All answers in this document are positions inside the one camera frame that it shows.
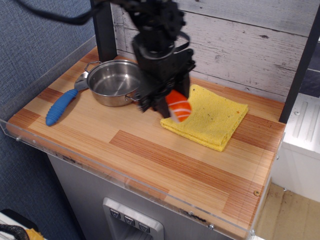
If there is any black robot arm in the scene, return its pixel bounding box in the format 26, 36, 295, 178
112, 0, 195, 118

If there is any white ridged appliance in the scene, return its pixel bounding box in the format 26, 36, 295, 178
271, 93, 320, 202

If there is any orange salmon sushi toy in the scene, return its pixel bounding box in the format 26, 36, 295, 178
165, 89, 192, 123

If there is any clear acrylic table guard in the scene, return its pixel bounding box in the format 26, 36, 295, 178
0, 36, 285, 240

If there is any yellow folded towel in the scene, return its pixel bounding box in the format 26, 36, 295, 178
160, 84, 249, 152

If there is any blue handled metal spoon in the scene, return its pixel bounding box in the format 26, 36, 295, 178
45, 71, 89, 126

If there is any black vertical post right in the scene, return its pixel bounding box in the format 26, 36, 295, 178
278, 5, 320, 124

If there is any grey cabinet control panel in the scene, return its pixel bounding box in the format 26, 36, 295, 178
102, 197, 165, 240

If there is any small steel pot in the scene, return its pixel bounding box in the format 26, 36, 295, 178
84, 59, 142, 107

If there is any black braided cable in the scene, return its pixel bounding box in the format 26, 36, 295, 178
0, 223, 31, 240

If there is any black vertical post left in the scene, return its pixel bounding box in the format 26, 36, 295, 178
92, 2, 118, 62

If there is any black vertical post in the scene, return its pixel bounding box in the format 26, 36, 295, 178
92, 2, 118, 62
278, 5, 320, 124

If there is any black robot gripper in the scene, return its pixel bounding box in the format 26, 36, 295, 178
132, 33, 195, 118

